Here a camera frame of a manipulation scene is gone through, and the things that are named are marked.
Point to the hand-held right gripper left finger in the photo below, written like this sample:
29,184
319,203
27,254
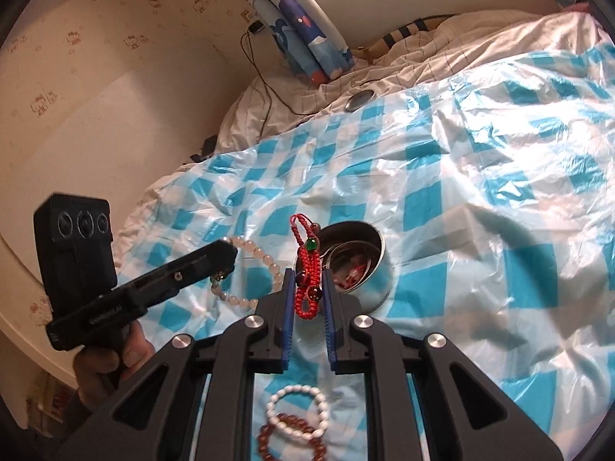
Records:
288,326

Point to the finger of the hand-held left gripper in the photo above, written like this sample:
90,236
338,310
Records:
202,261

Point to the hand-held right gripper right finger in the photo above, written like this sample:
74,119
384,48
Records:
329,331

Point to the round metal tin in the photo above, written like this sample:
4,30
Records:
370,293

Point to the person's left hand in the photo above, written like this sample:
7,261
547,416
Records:
96,369

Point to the small black device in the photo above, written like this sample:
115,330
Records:
207,146

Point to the blue checked plastic sheet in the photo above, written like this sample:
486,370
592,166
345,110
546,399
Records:
471,192

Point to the round metal tin lid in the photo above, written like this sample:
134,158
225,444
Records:
359,99

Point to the black charger plug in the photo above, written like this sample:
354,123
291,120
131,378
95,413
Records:
255,26

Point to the blue patterned pillow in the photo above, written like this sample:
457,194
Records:
307,33

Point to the striped pillow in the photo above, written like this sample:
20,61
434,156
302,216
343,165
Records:
408,29

